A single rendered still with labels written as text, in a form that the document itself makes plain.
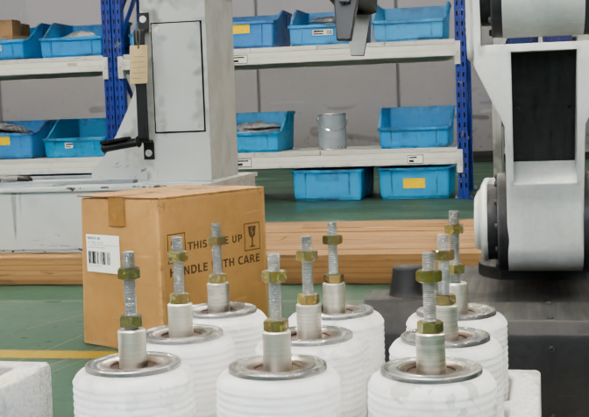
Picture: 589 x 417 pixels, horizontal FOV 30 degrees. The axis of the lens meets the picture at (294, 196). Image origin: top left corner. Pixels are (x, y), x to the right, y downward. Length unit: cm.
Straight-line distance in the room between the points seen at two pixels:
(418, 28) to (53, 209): 284
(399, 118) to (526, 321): 474
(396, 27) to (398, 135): 54
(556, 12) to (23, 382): 79
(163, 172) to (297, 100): 635
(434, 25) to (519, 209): 405
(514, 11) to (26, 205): 201
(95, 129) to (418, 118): 187
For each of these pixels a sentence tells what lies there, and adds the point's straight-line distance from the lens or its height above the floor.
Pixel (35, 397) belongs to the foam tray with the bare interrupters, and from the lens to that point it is 124.
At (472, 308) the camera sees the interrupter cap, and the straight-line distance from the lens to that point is 108.
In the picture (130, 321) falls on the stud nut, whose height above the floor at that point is 29.
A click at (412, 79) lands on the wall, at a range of 927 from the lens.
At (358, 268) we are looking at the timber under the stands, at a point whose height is 4.
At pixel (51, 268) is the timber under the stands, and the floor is 5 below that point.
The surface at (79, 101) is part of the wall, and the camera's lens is 1000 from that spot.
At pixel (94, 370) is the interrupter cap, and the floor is 25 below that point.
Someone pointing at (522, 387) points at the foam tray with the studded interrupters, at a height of 18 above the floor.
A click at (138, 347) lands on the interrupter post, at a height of 27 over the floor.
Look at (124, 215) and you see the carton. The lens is 214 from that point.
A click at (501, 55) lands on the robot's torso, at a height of 51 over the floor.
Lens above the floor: 45
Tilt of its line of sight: 4 degrees down
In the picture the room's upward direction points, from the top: 2 degrees counter-clockwise
